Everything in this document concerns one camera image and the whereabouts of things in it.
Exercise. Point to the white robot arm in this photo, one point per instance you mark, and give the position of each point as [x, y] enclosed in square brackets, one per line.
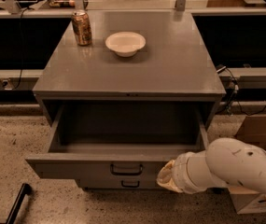
[225, 163]

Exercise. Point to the black metal floor frame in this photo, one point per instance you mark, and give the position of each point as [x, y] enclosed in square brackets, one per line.
[25, 190]

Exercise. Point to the white paper bowl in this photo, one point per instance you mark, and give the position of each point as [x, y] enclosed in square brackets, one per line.
[125, 44]

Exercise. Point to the cardboard box with trash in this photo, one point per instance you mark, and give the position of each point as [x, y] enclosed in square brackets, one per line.
[246, 201]

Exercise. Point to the grey top drawer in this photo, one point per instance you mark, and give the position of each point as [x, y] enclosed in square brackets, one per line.
[87, 137]

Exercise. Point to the grey drawer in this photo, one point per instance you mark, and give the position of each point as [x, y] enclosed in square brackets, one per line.
[115, 184]
[87, 137]

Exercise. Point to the gold soda can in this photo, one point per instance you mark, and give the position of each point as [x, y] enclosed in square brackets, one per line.
[81, 27]

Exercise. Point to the black top drawer handle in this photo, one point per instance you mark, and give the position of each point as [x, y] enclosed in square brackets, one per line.
[127, 171]

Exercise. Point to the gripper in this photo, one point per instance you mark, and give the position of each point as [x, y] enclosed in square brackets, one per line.
[180, 173]

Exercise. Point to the grey metal drawer cabinet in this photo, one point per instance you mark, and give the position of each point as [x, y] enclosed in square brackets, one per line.
[173, 66]

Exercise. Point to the black drawer handle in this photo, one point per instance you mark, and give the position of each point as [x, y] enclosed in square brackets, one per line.
[127, 171]
[130, 184]

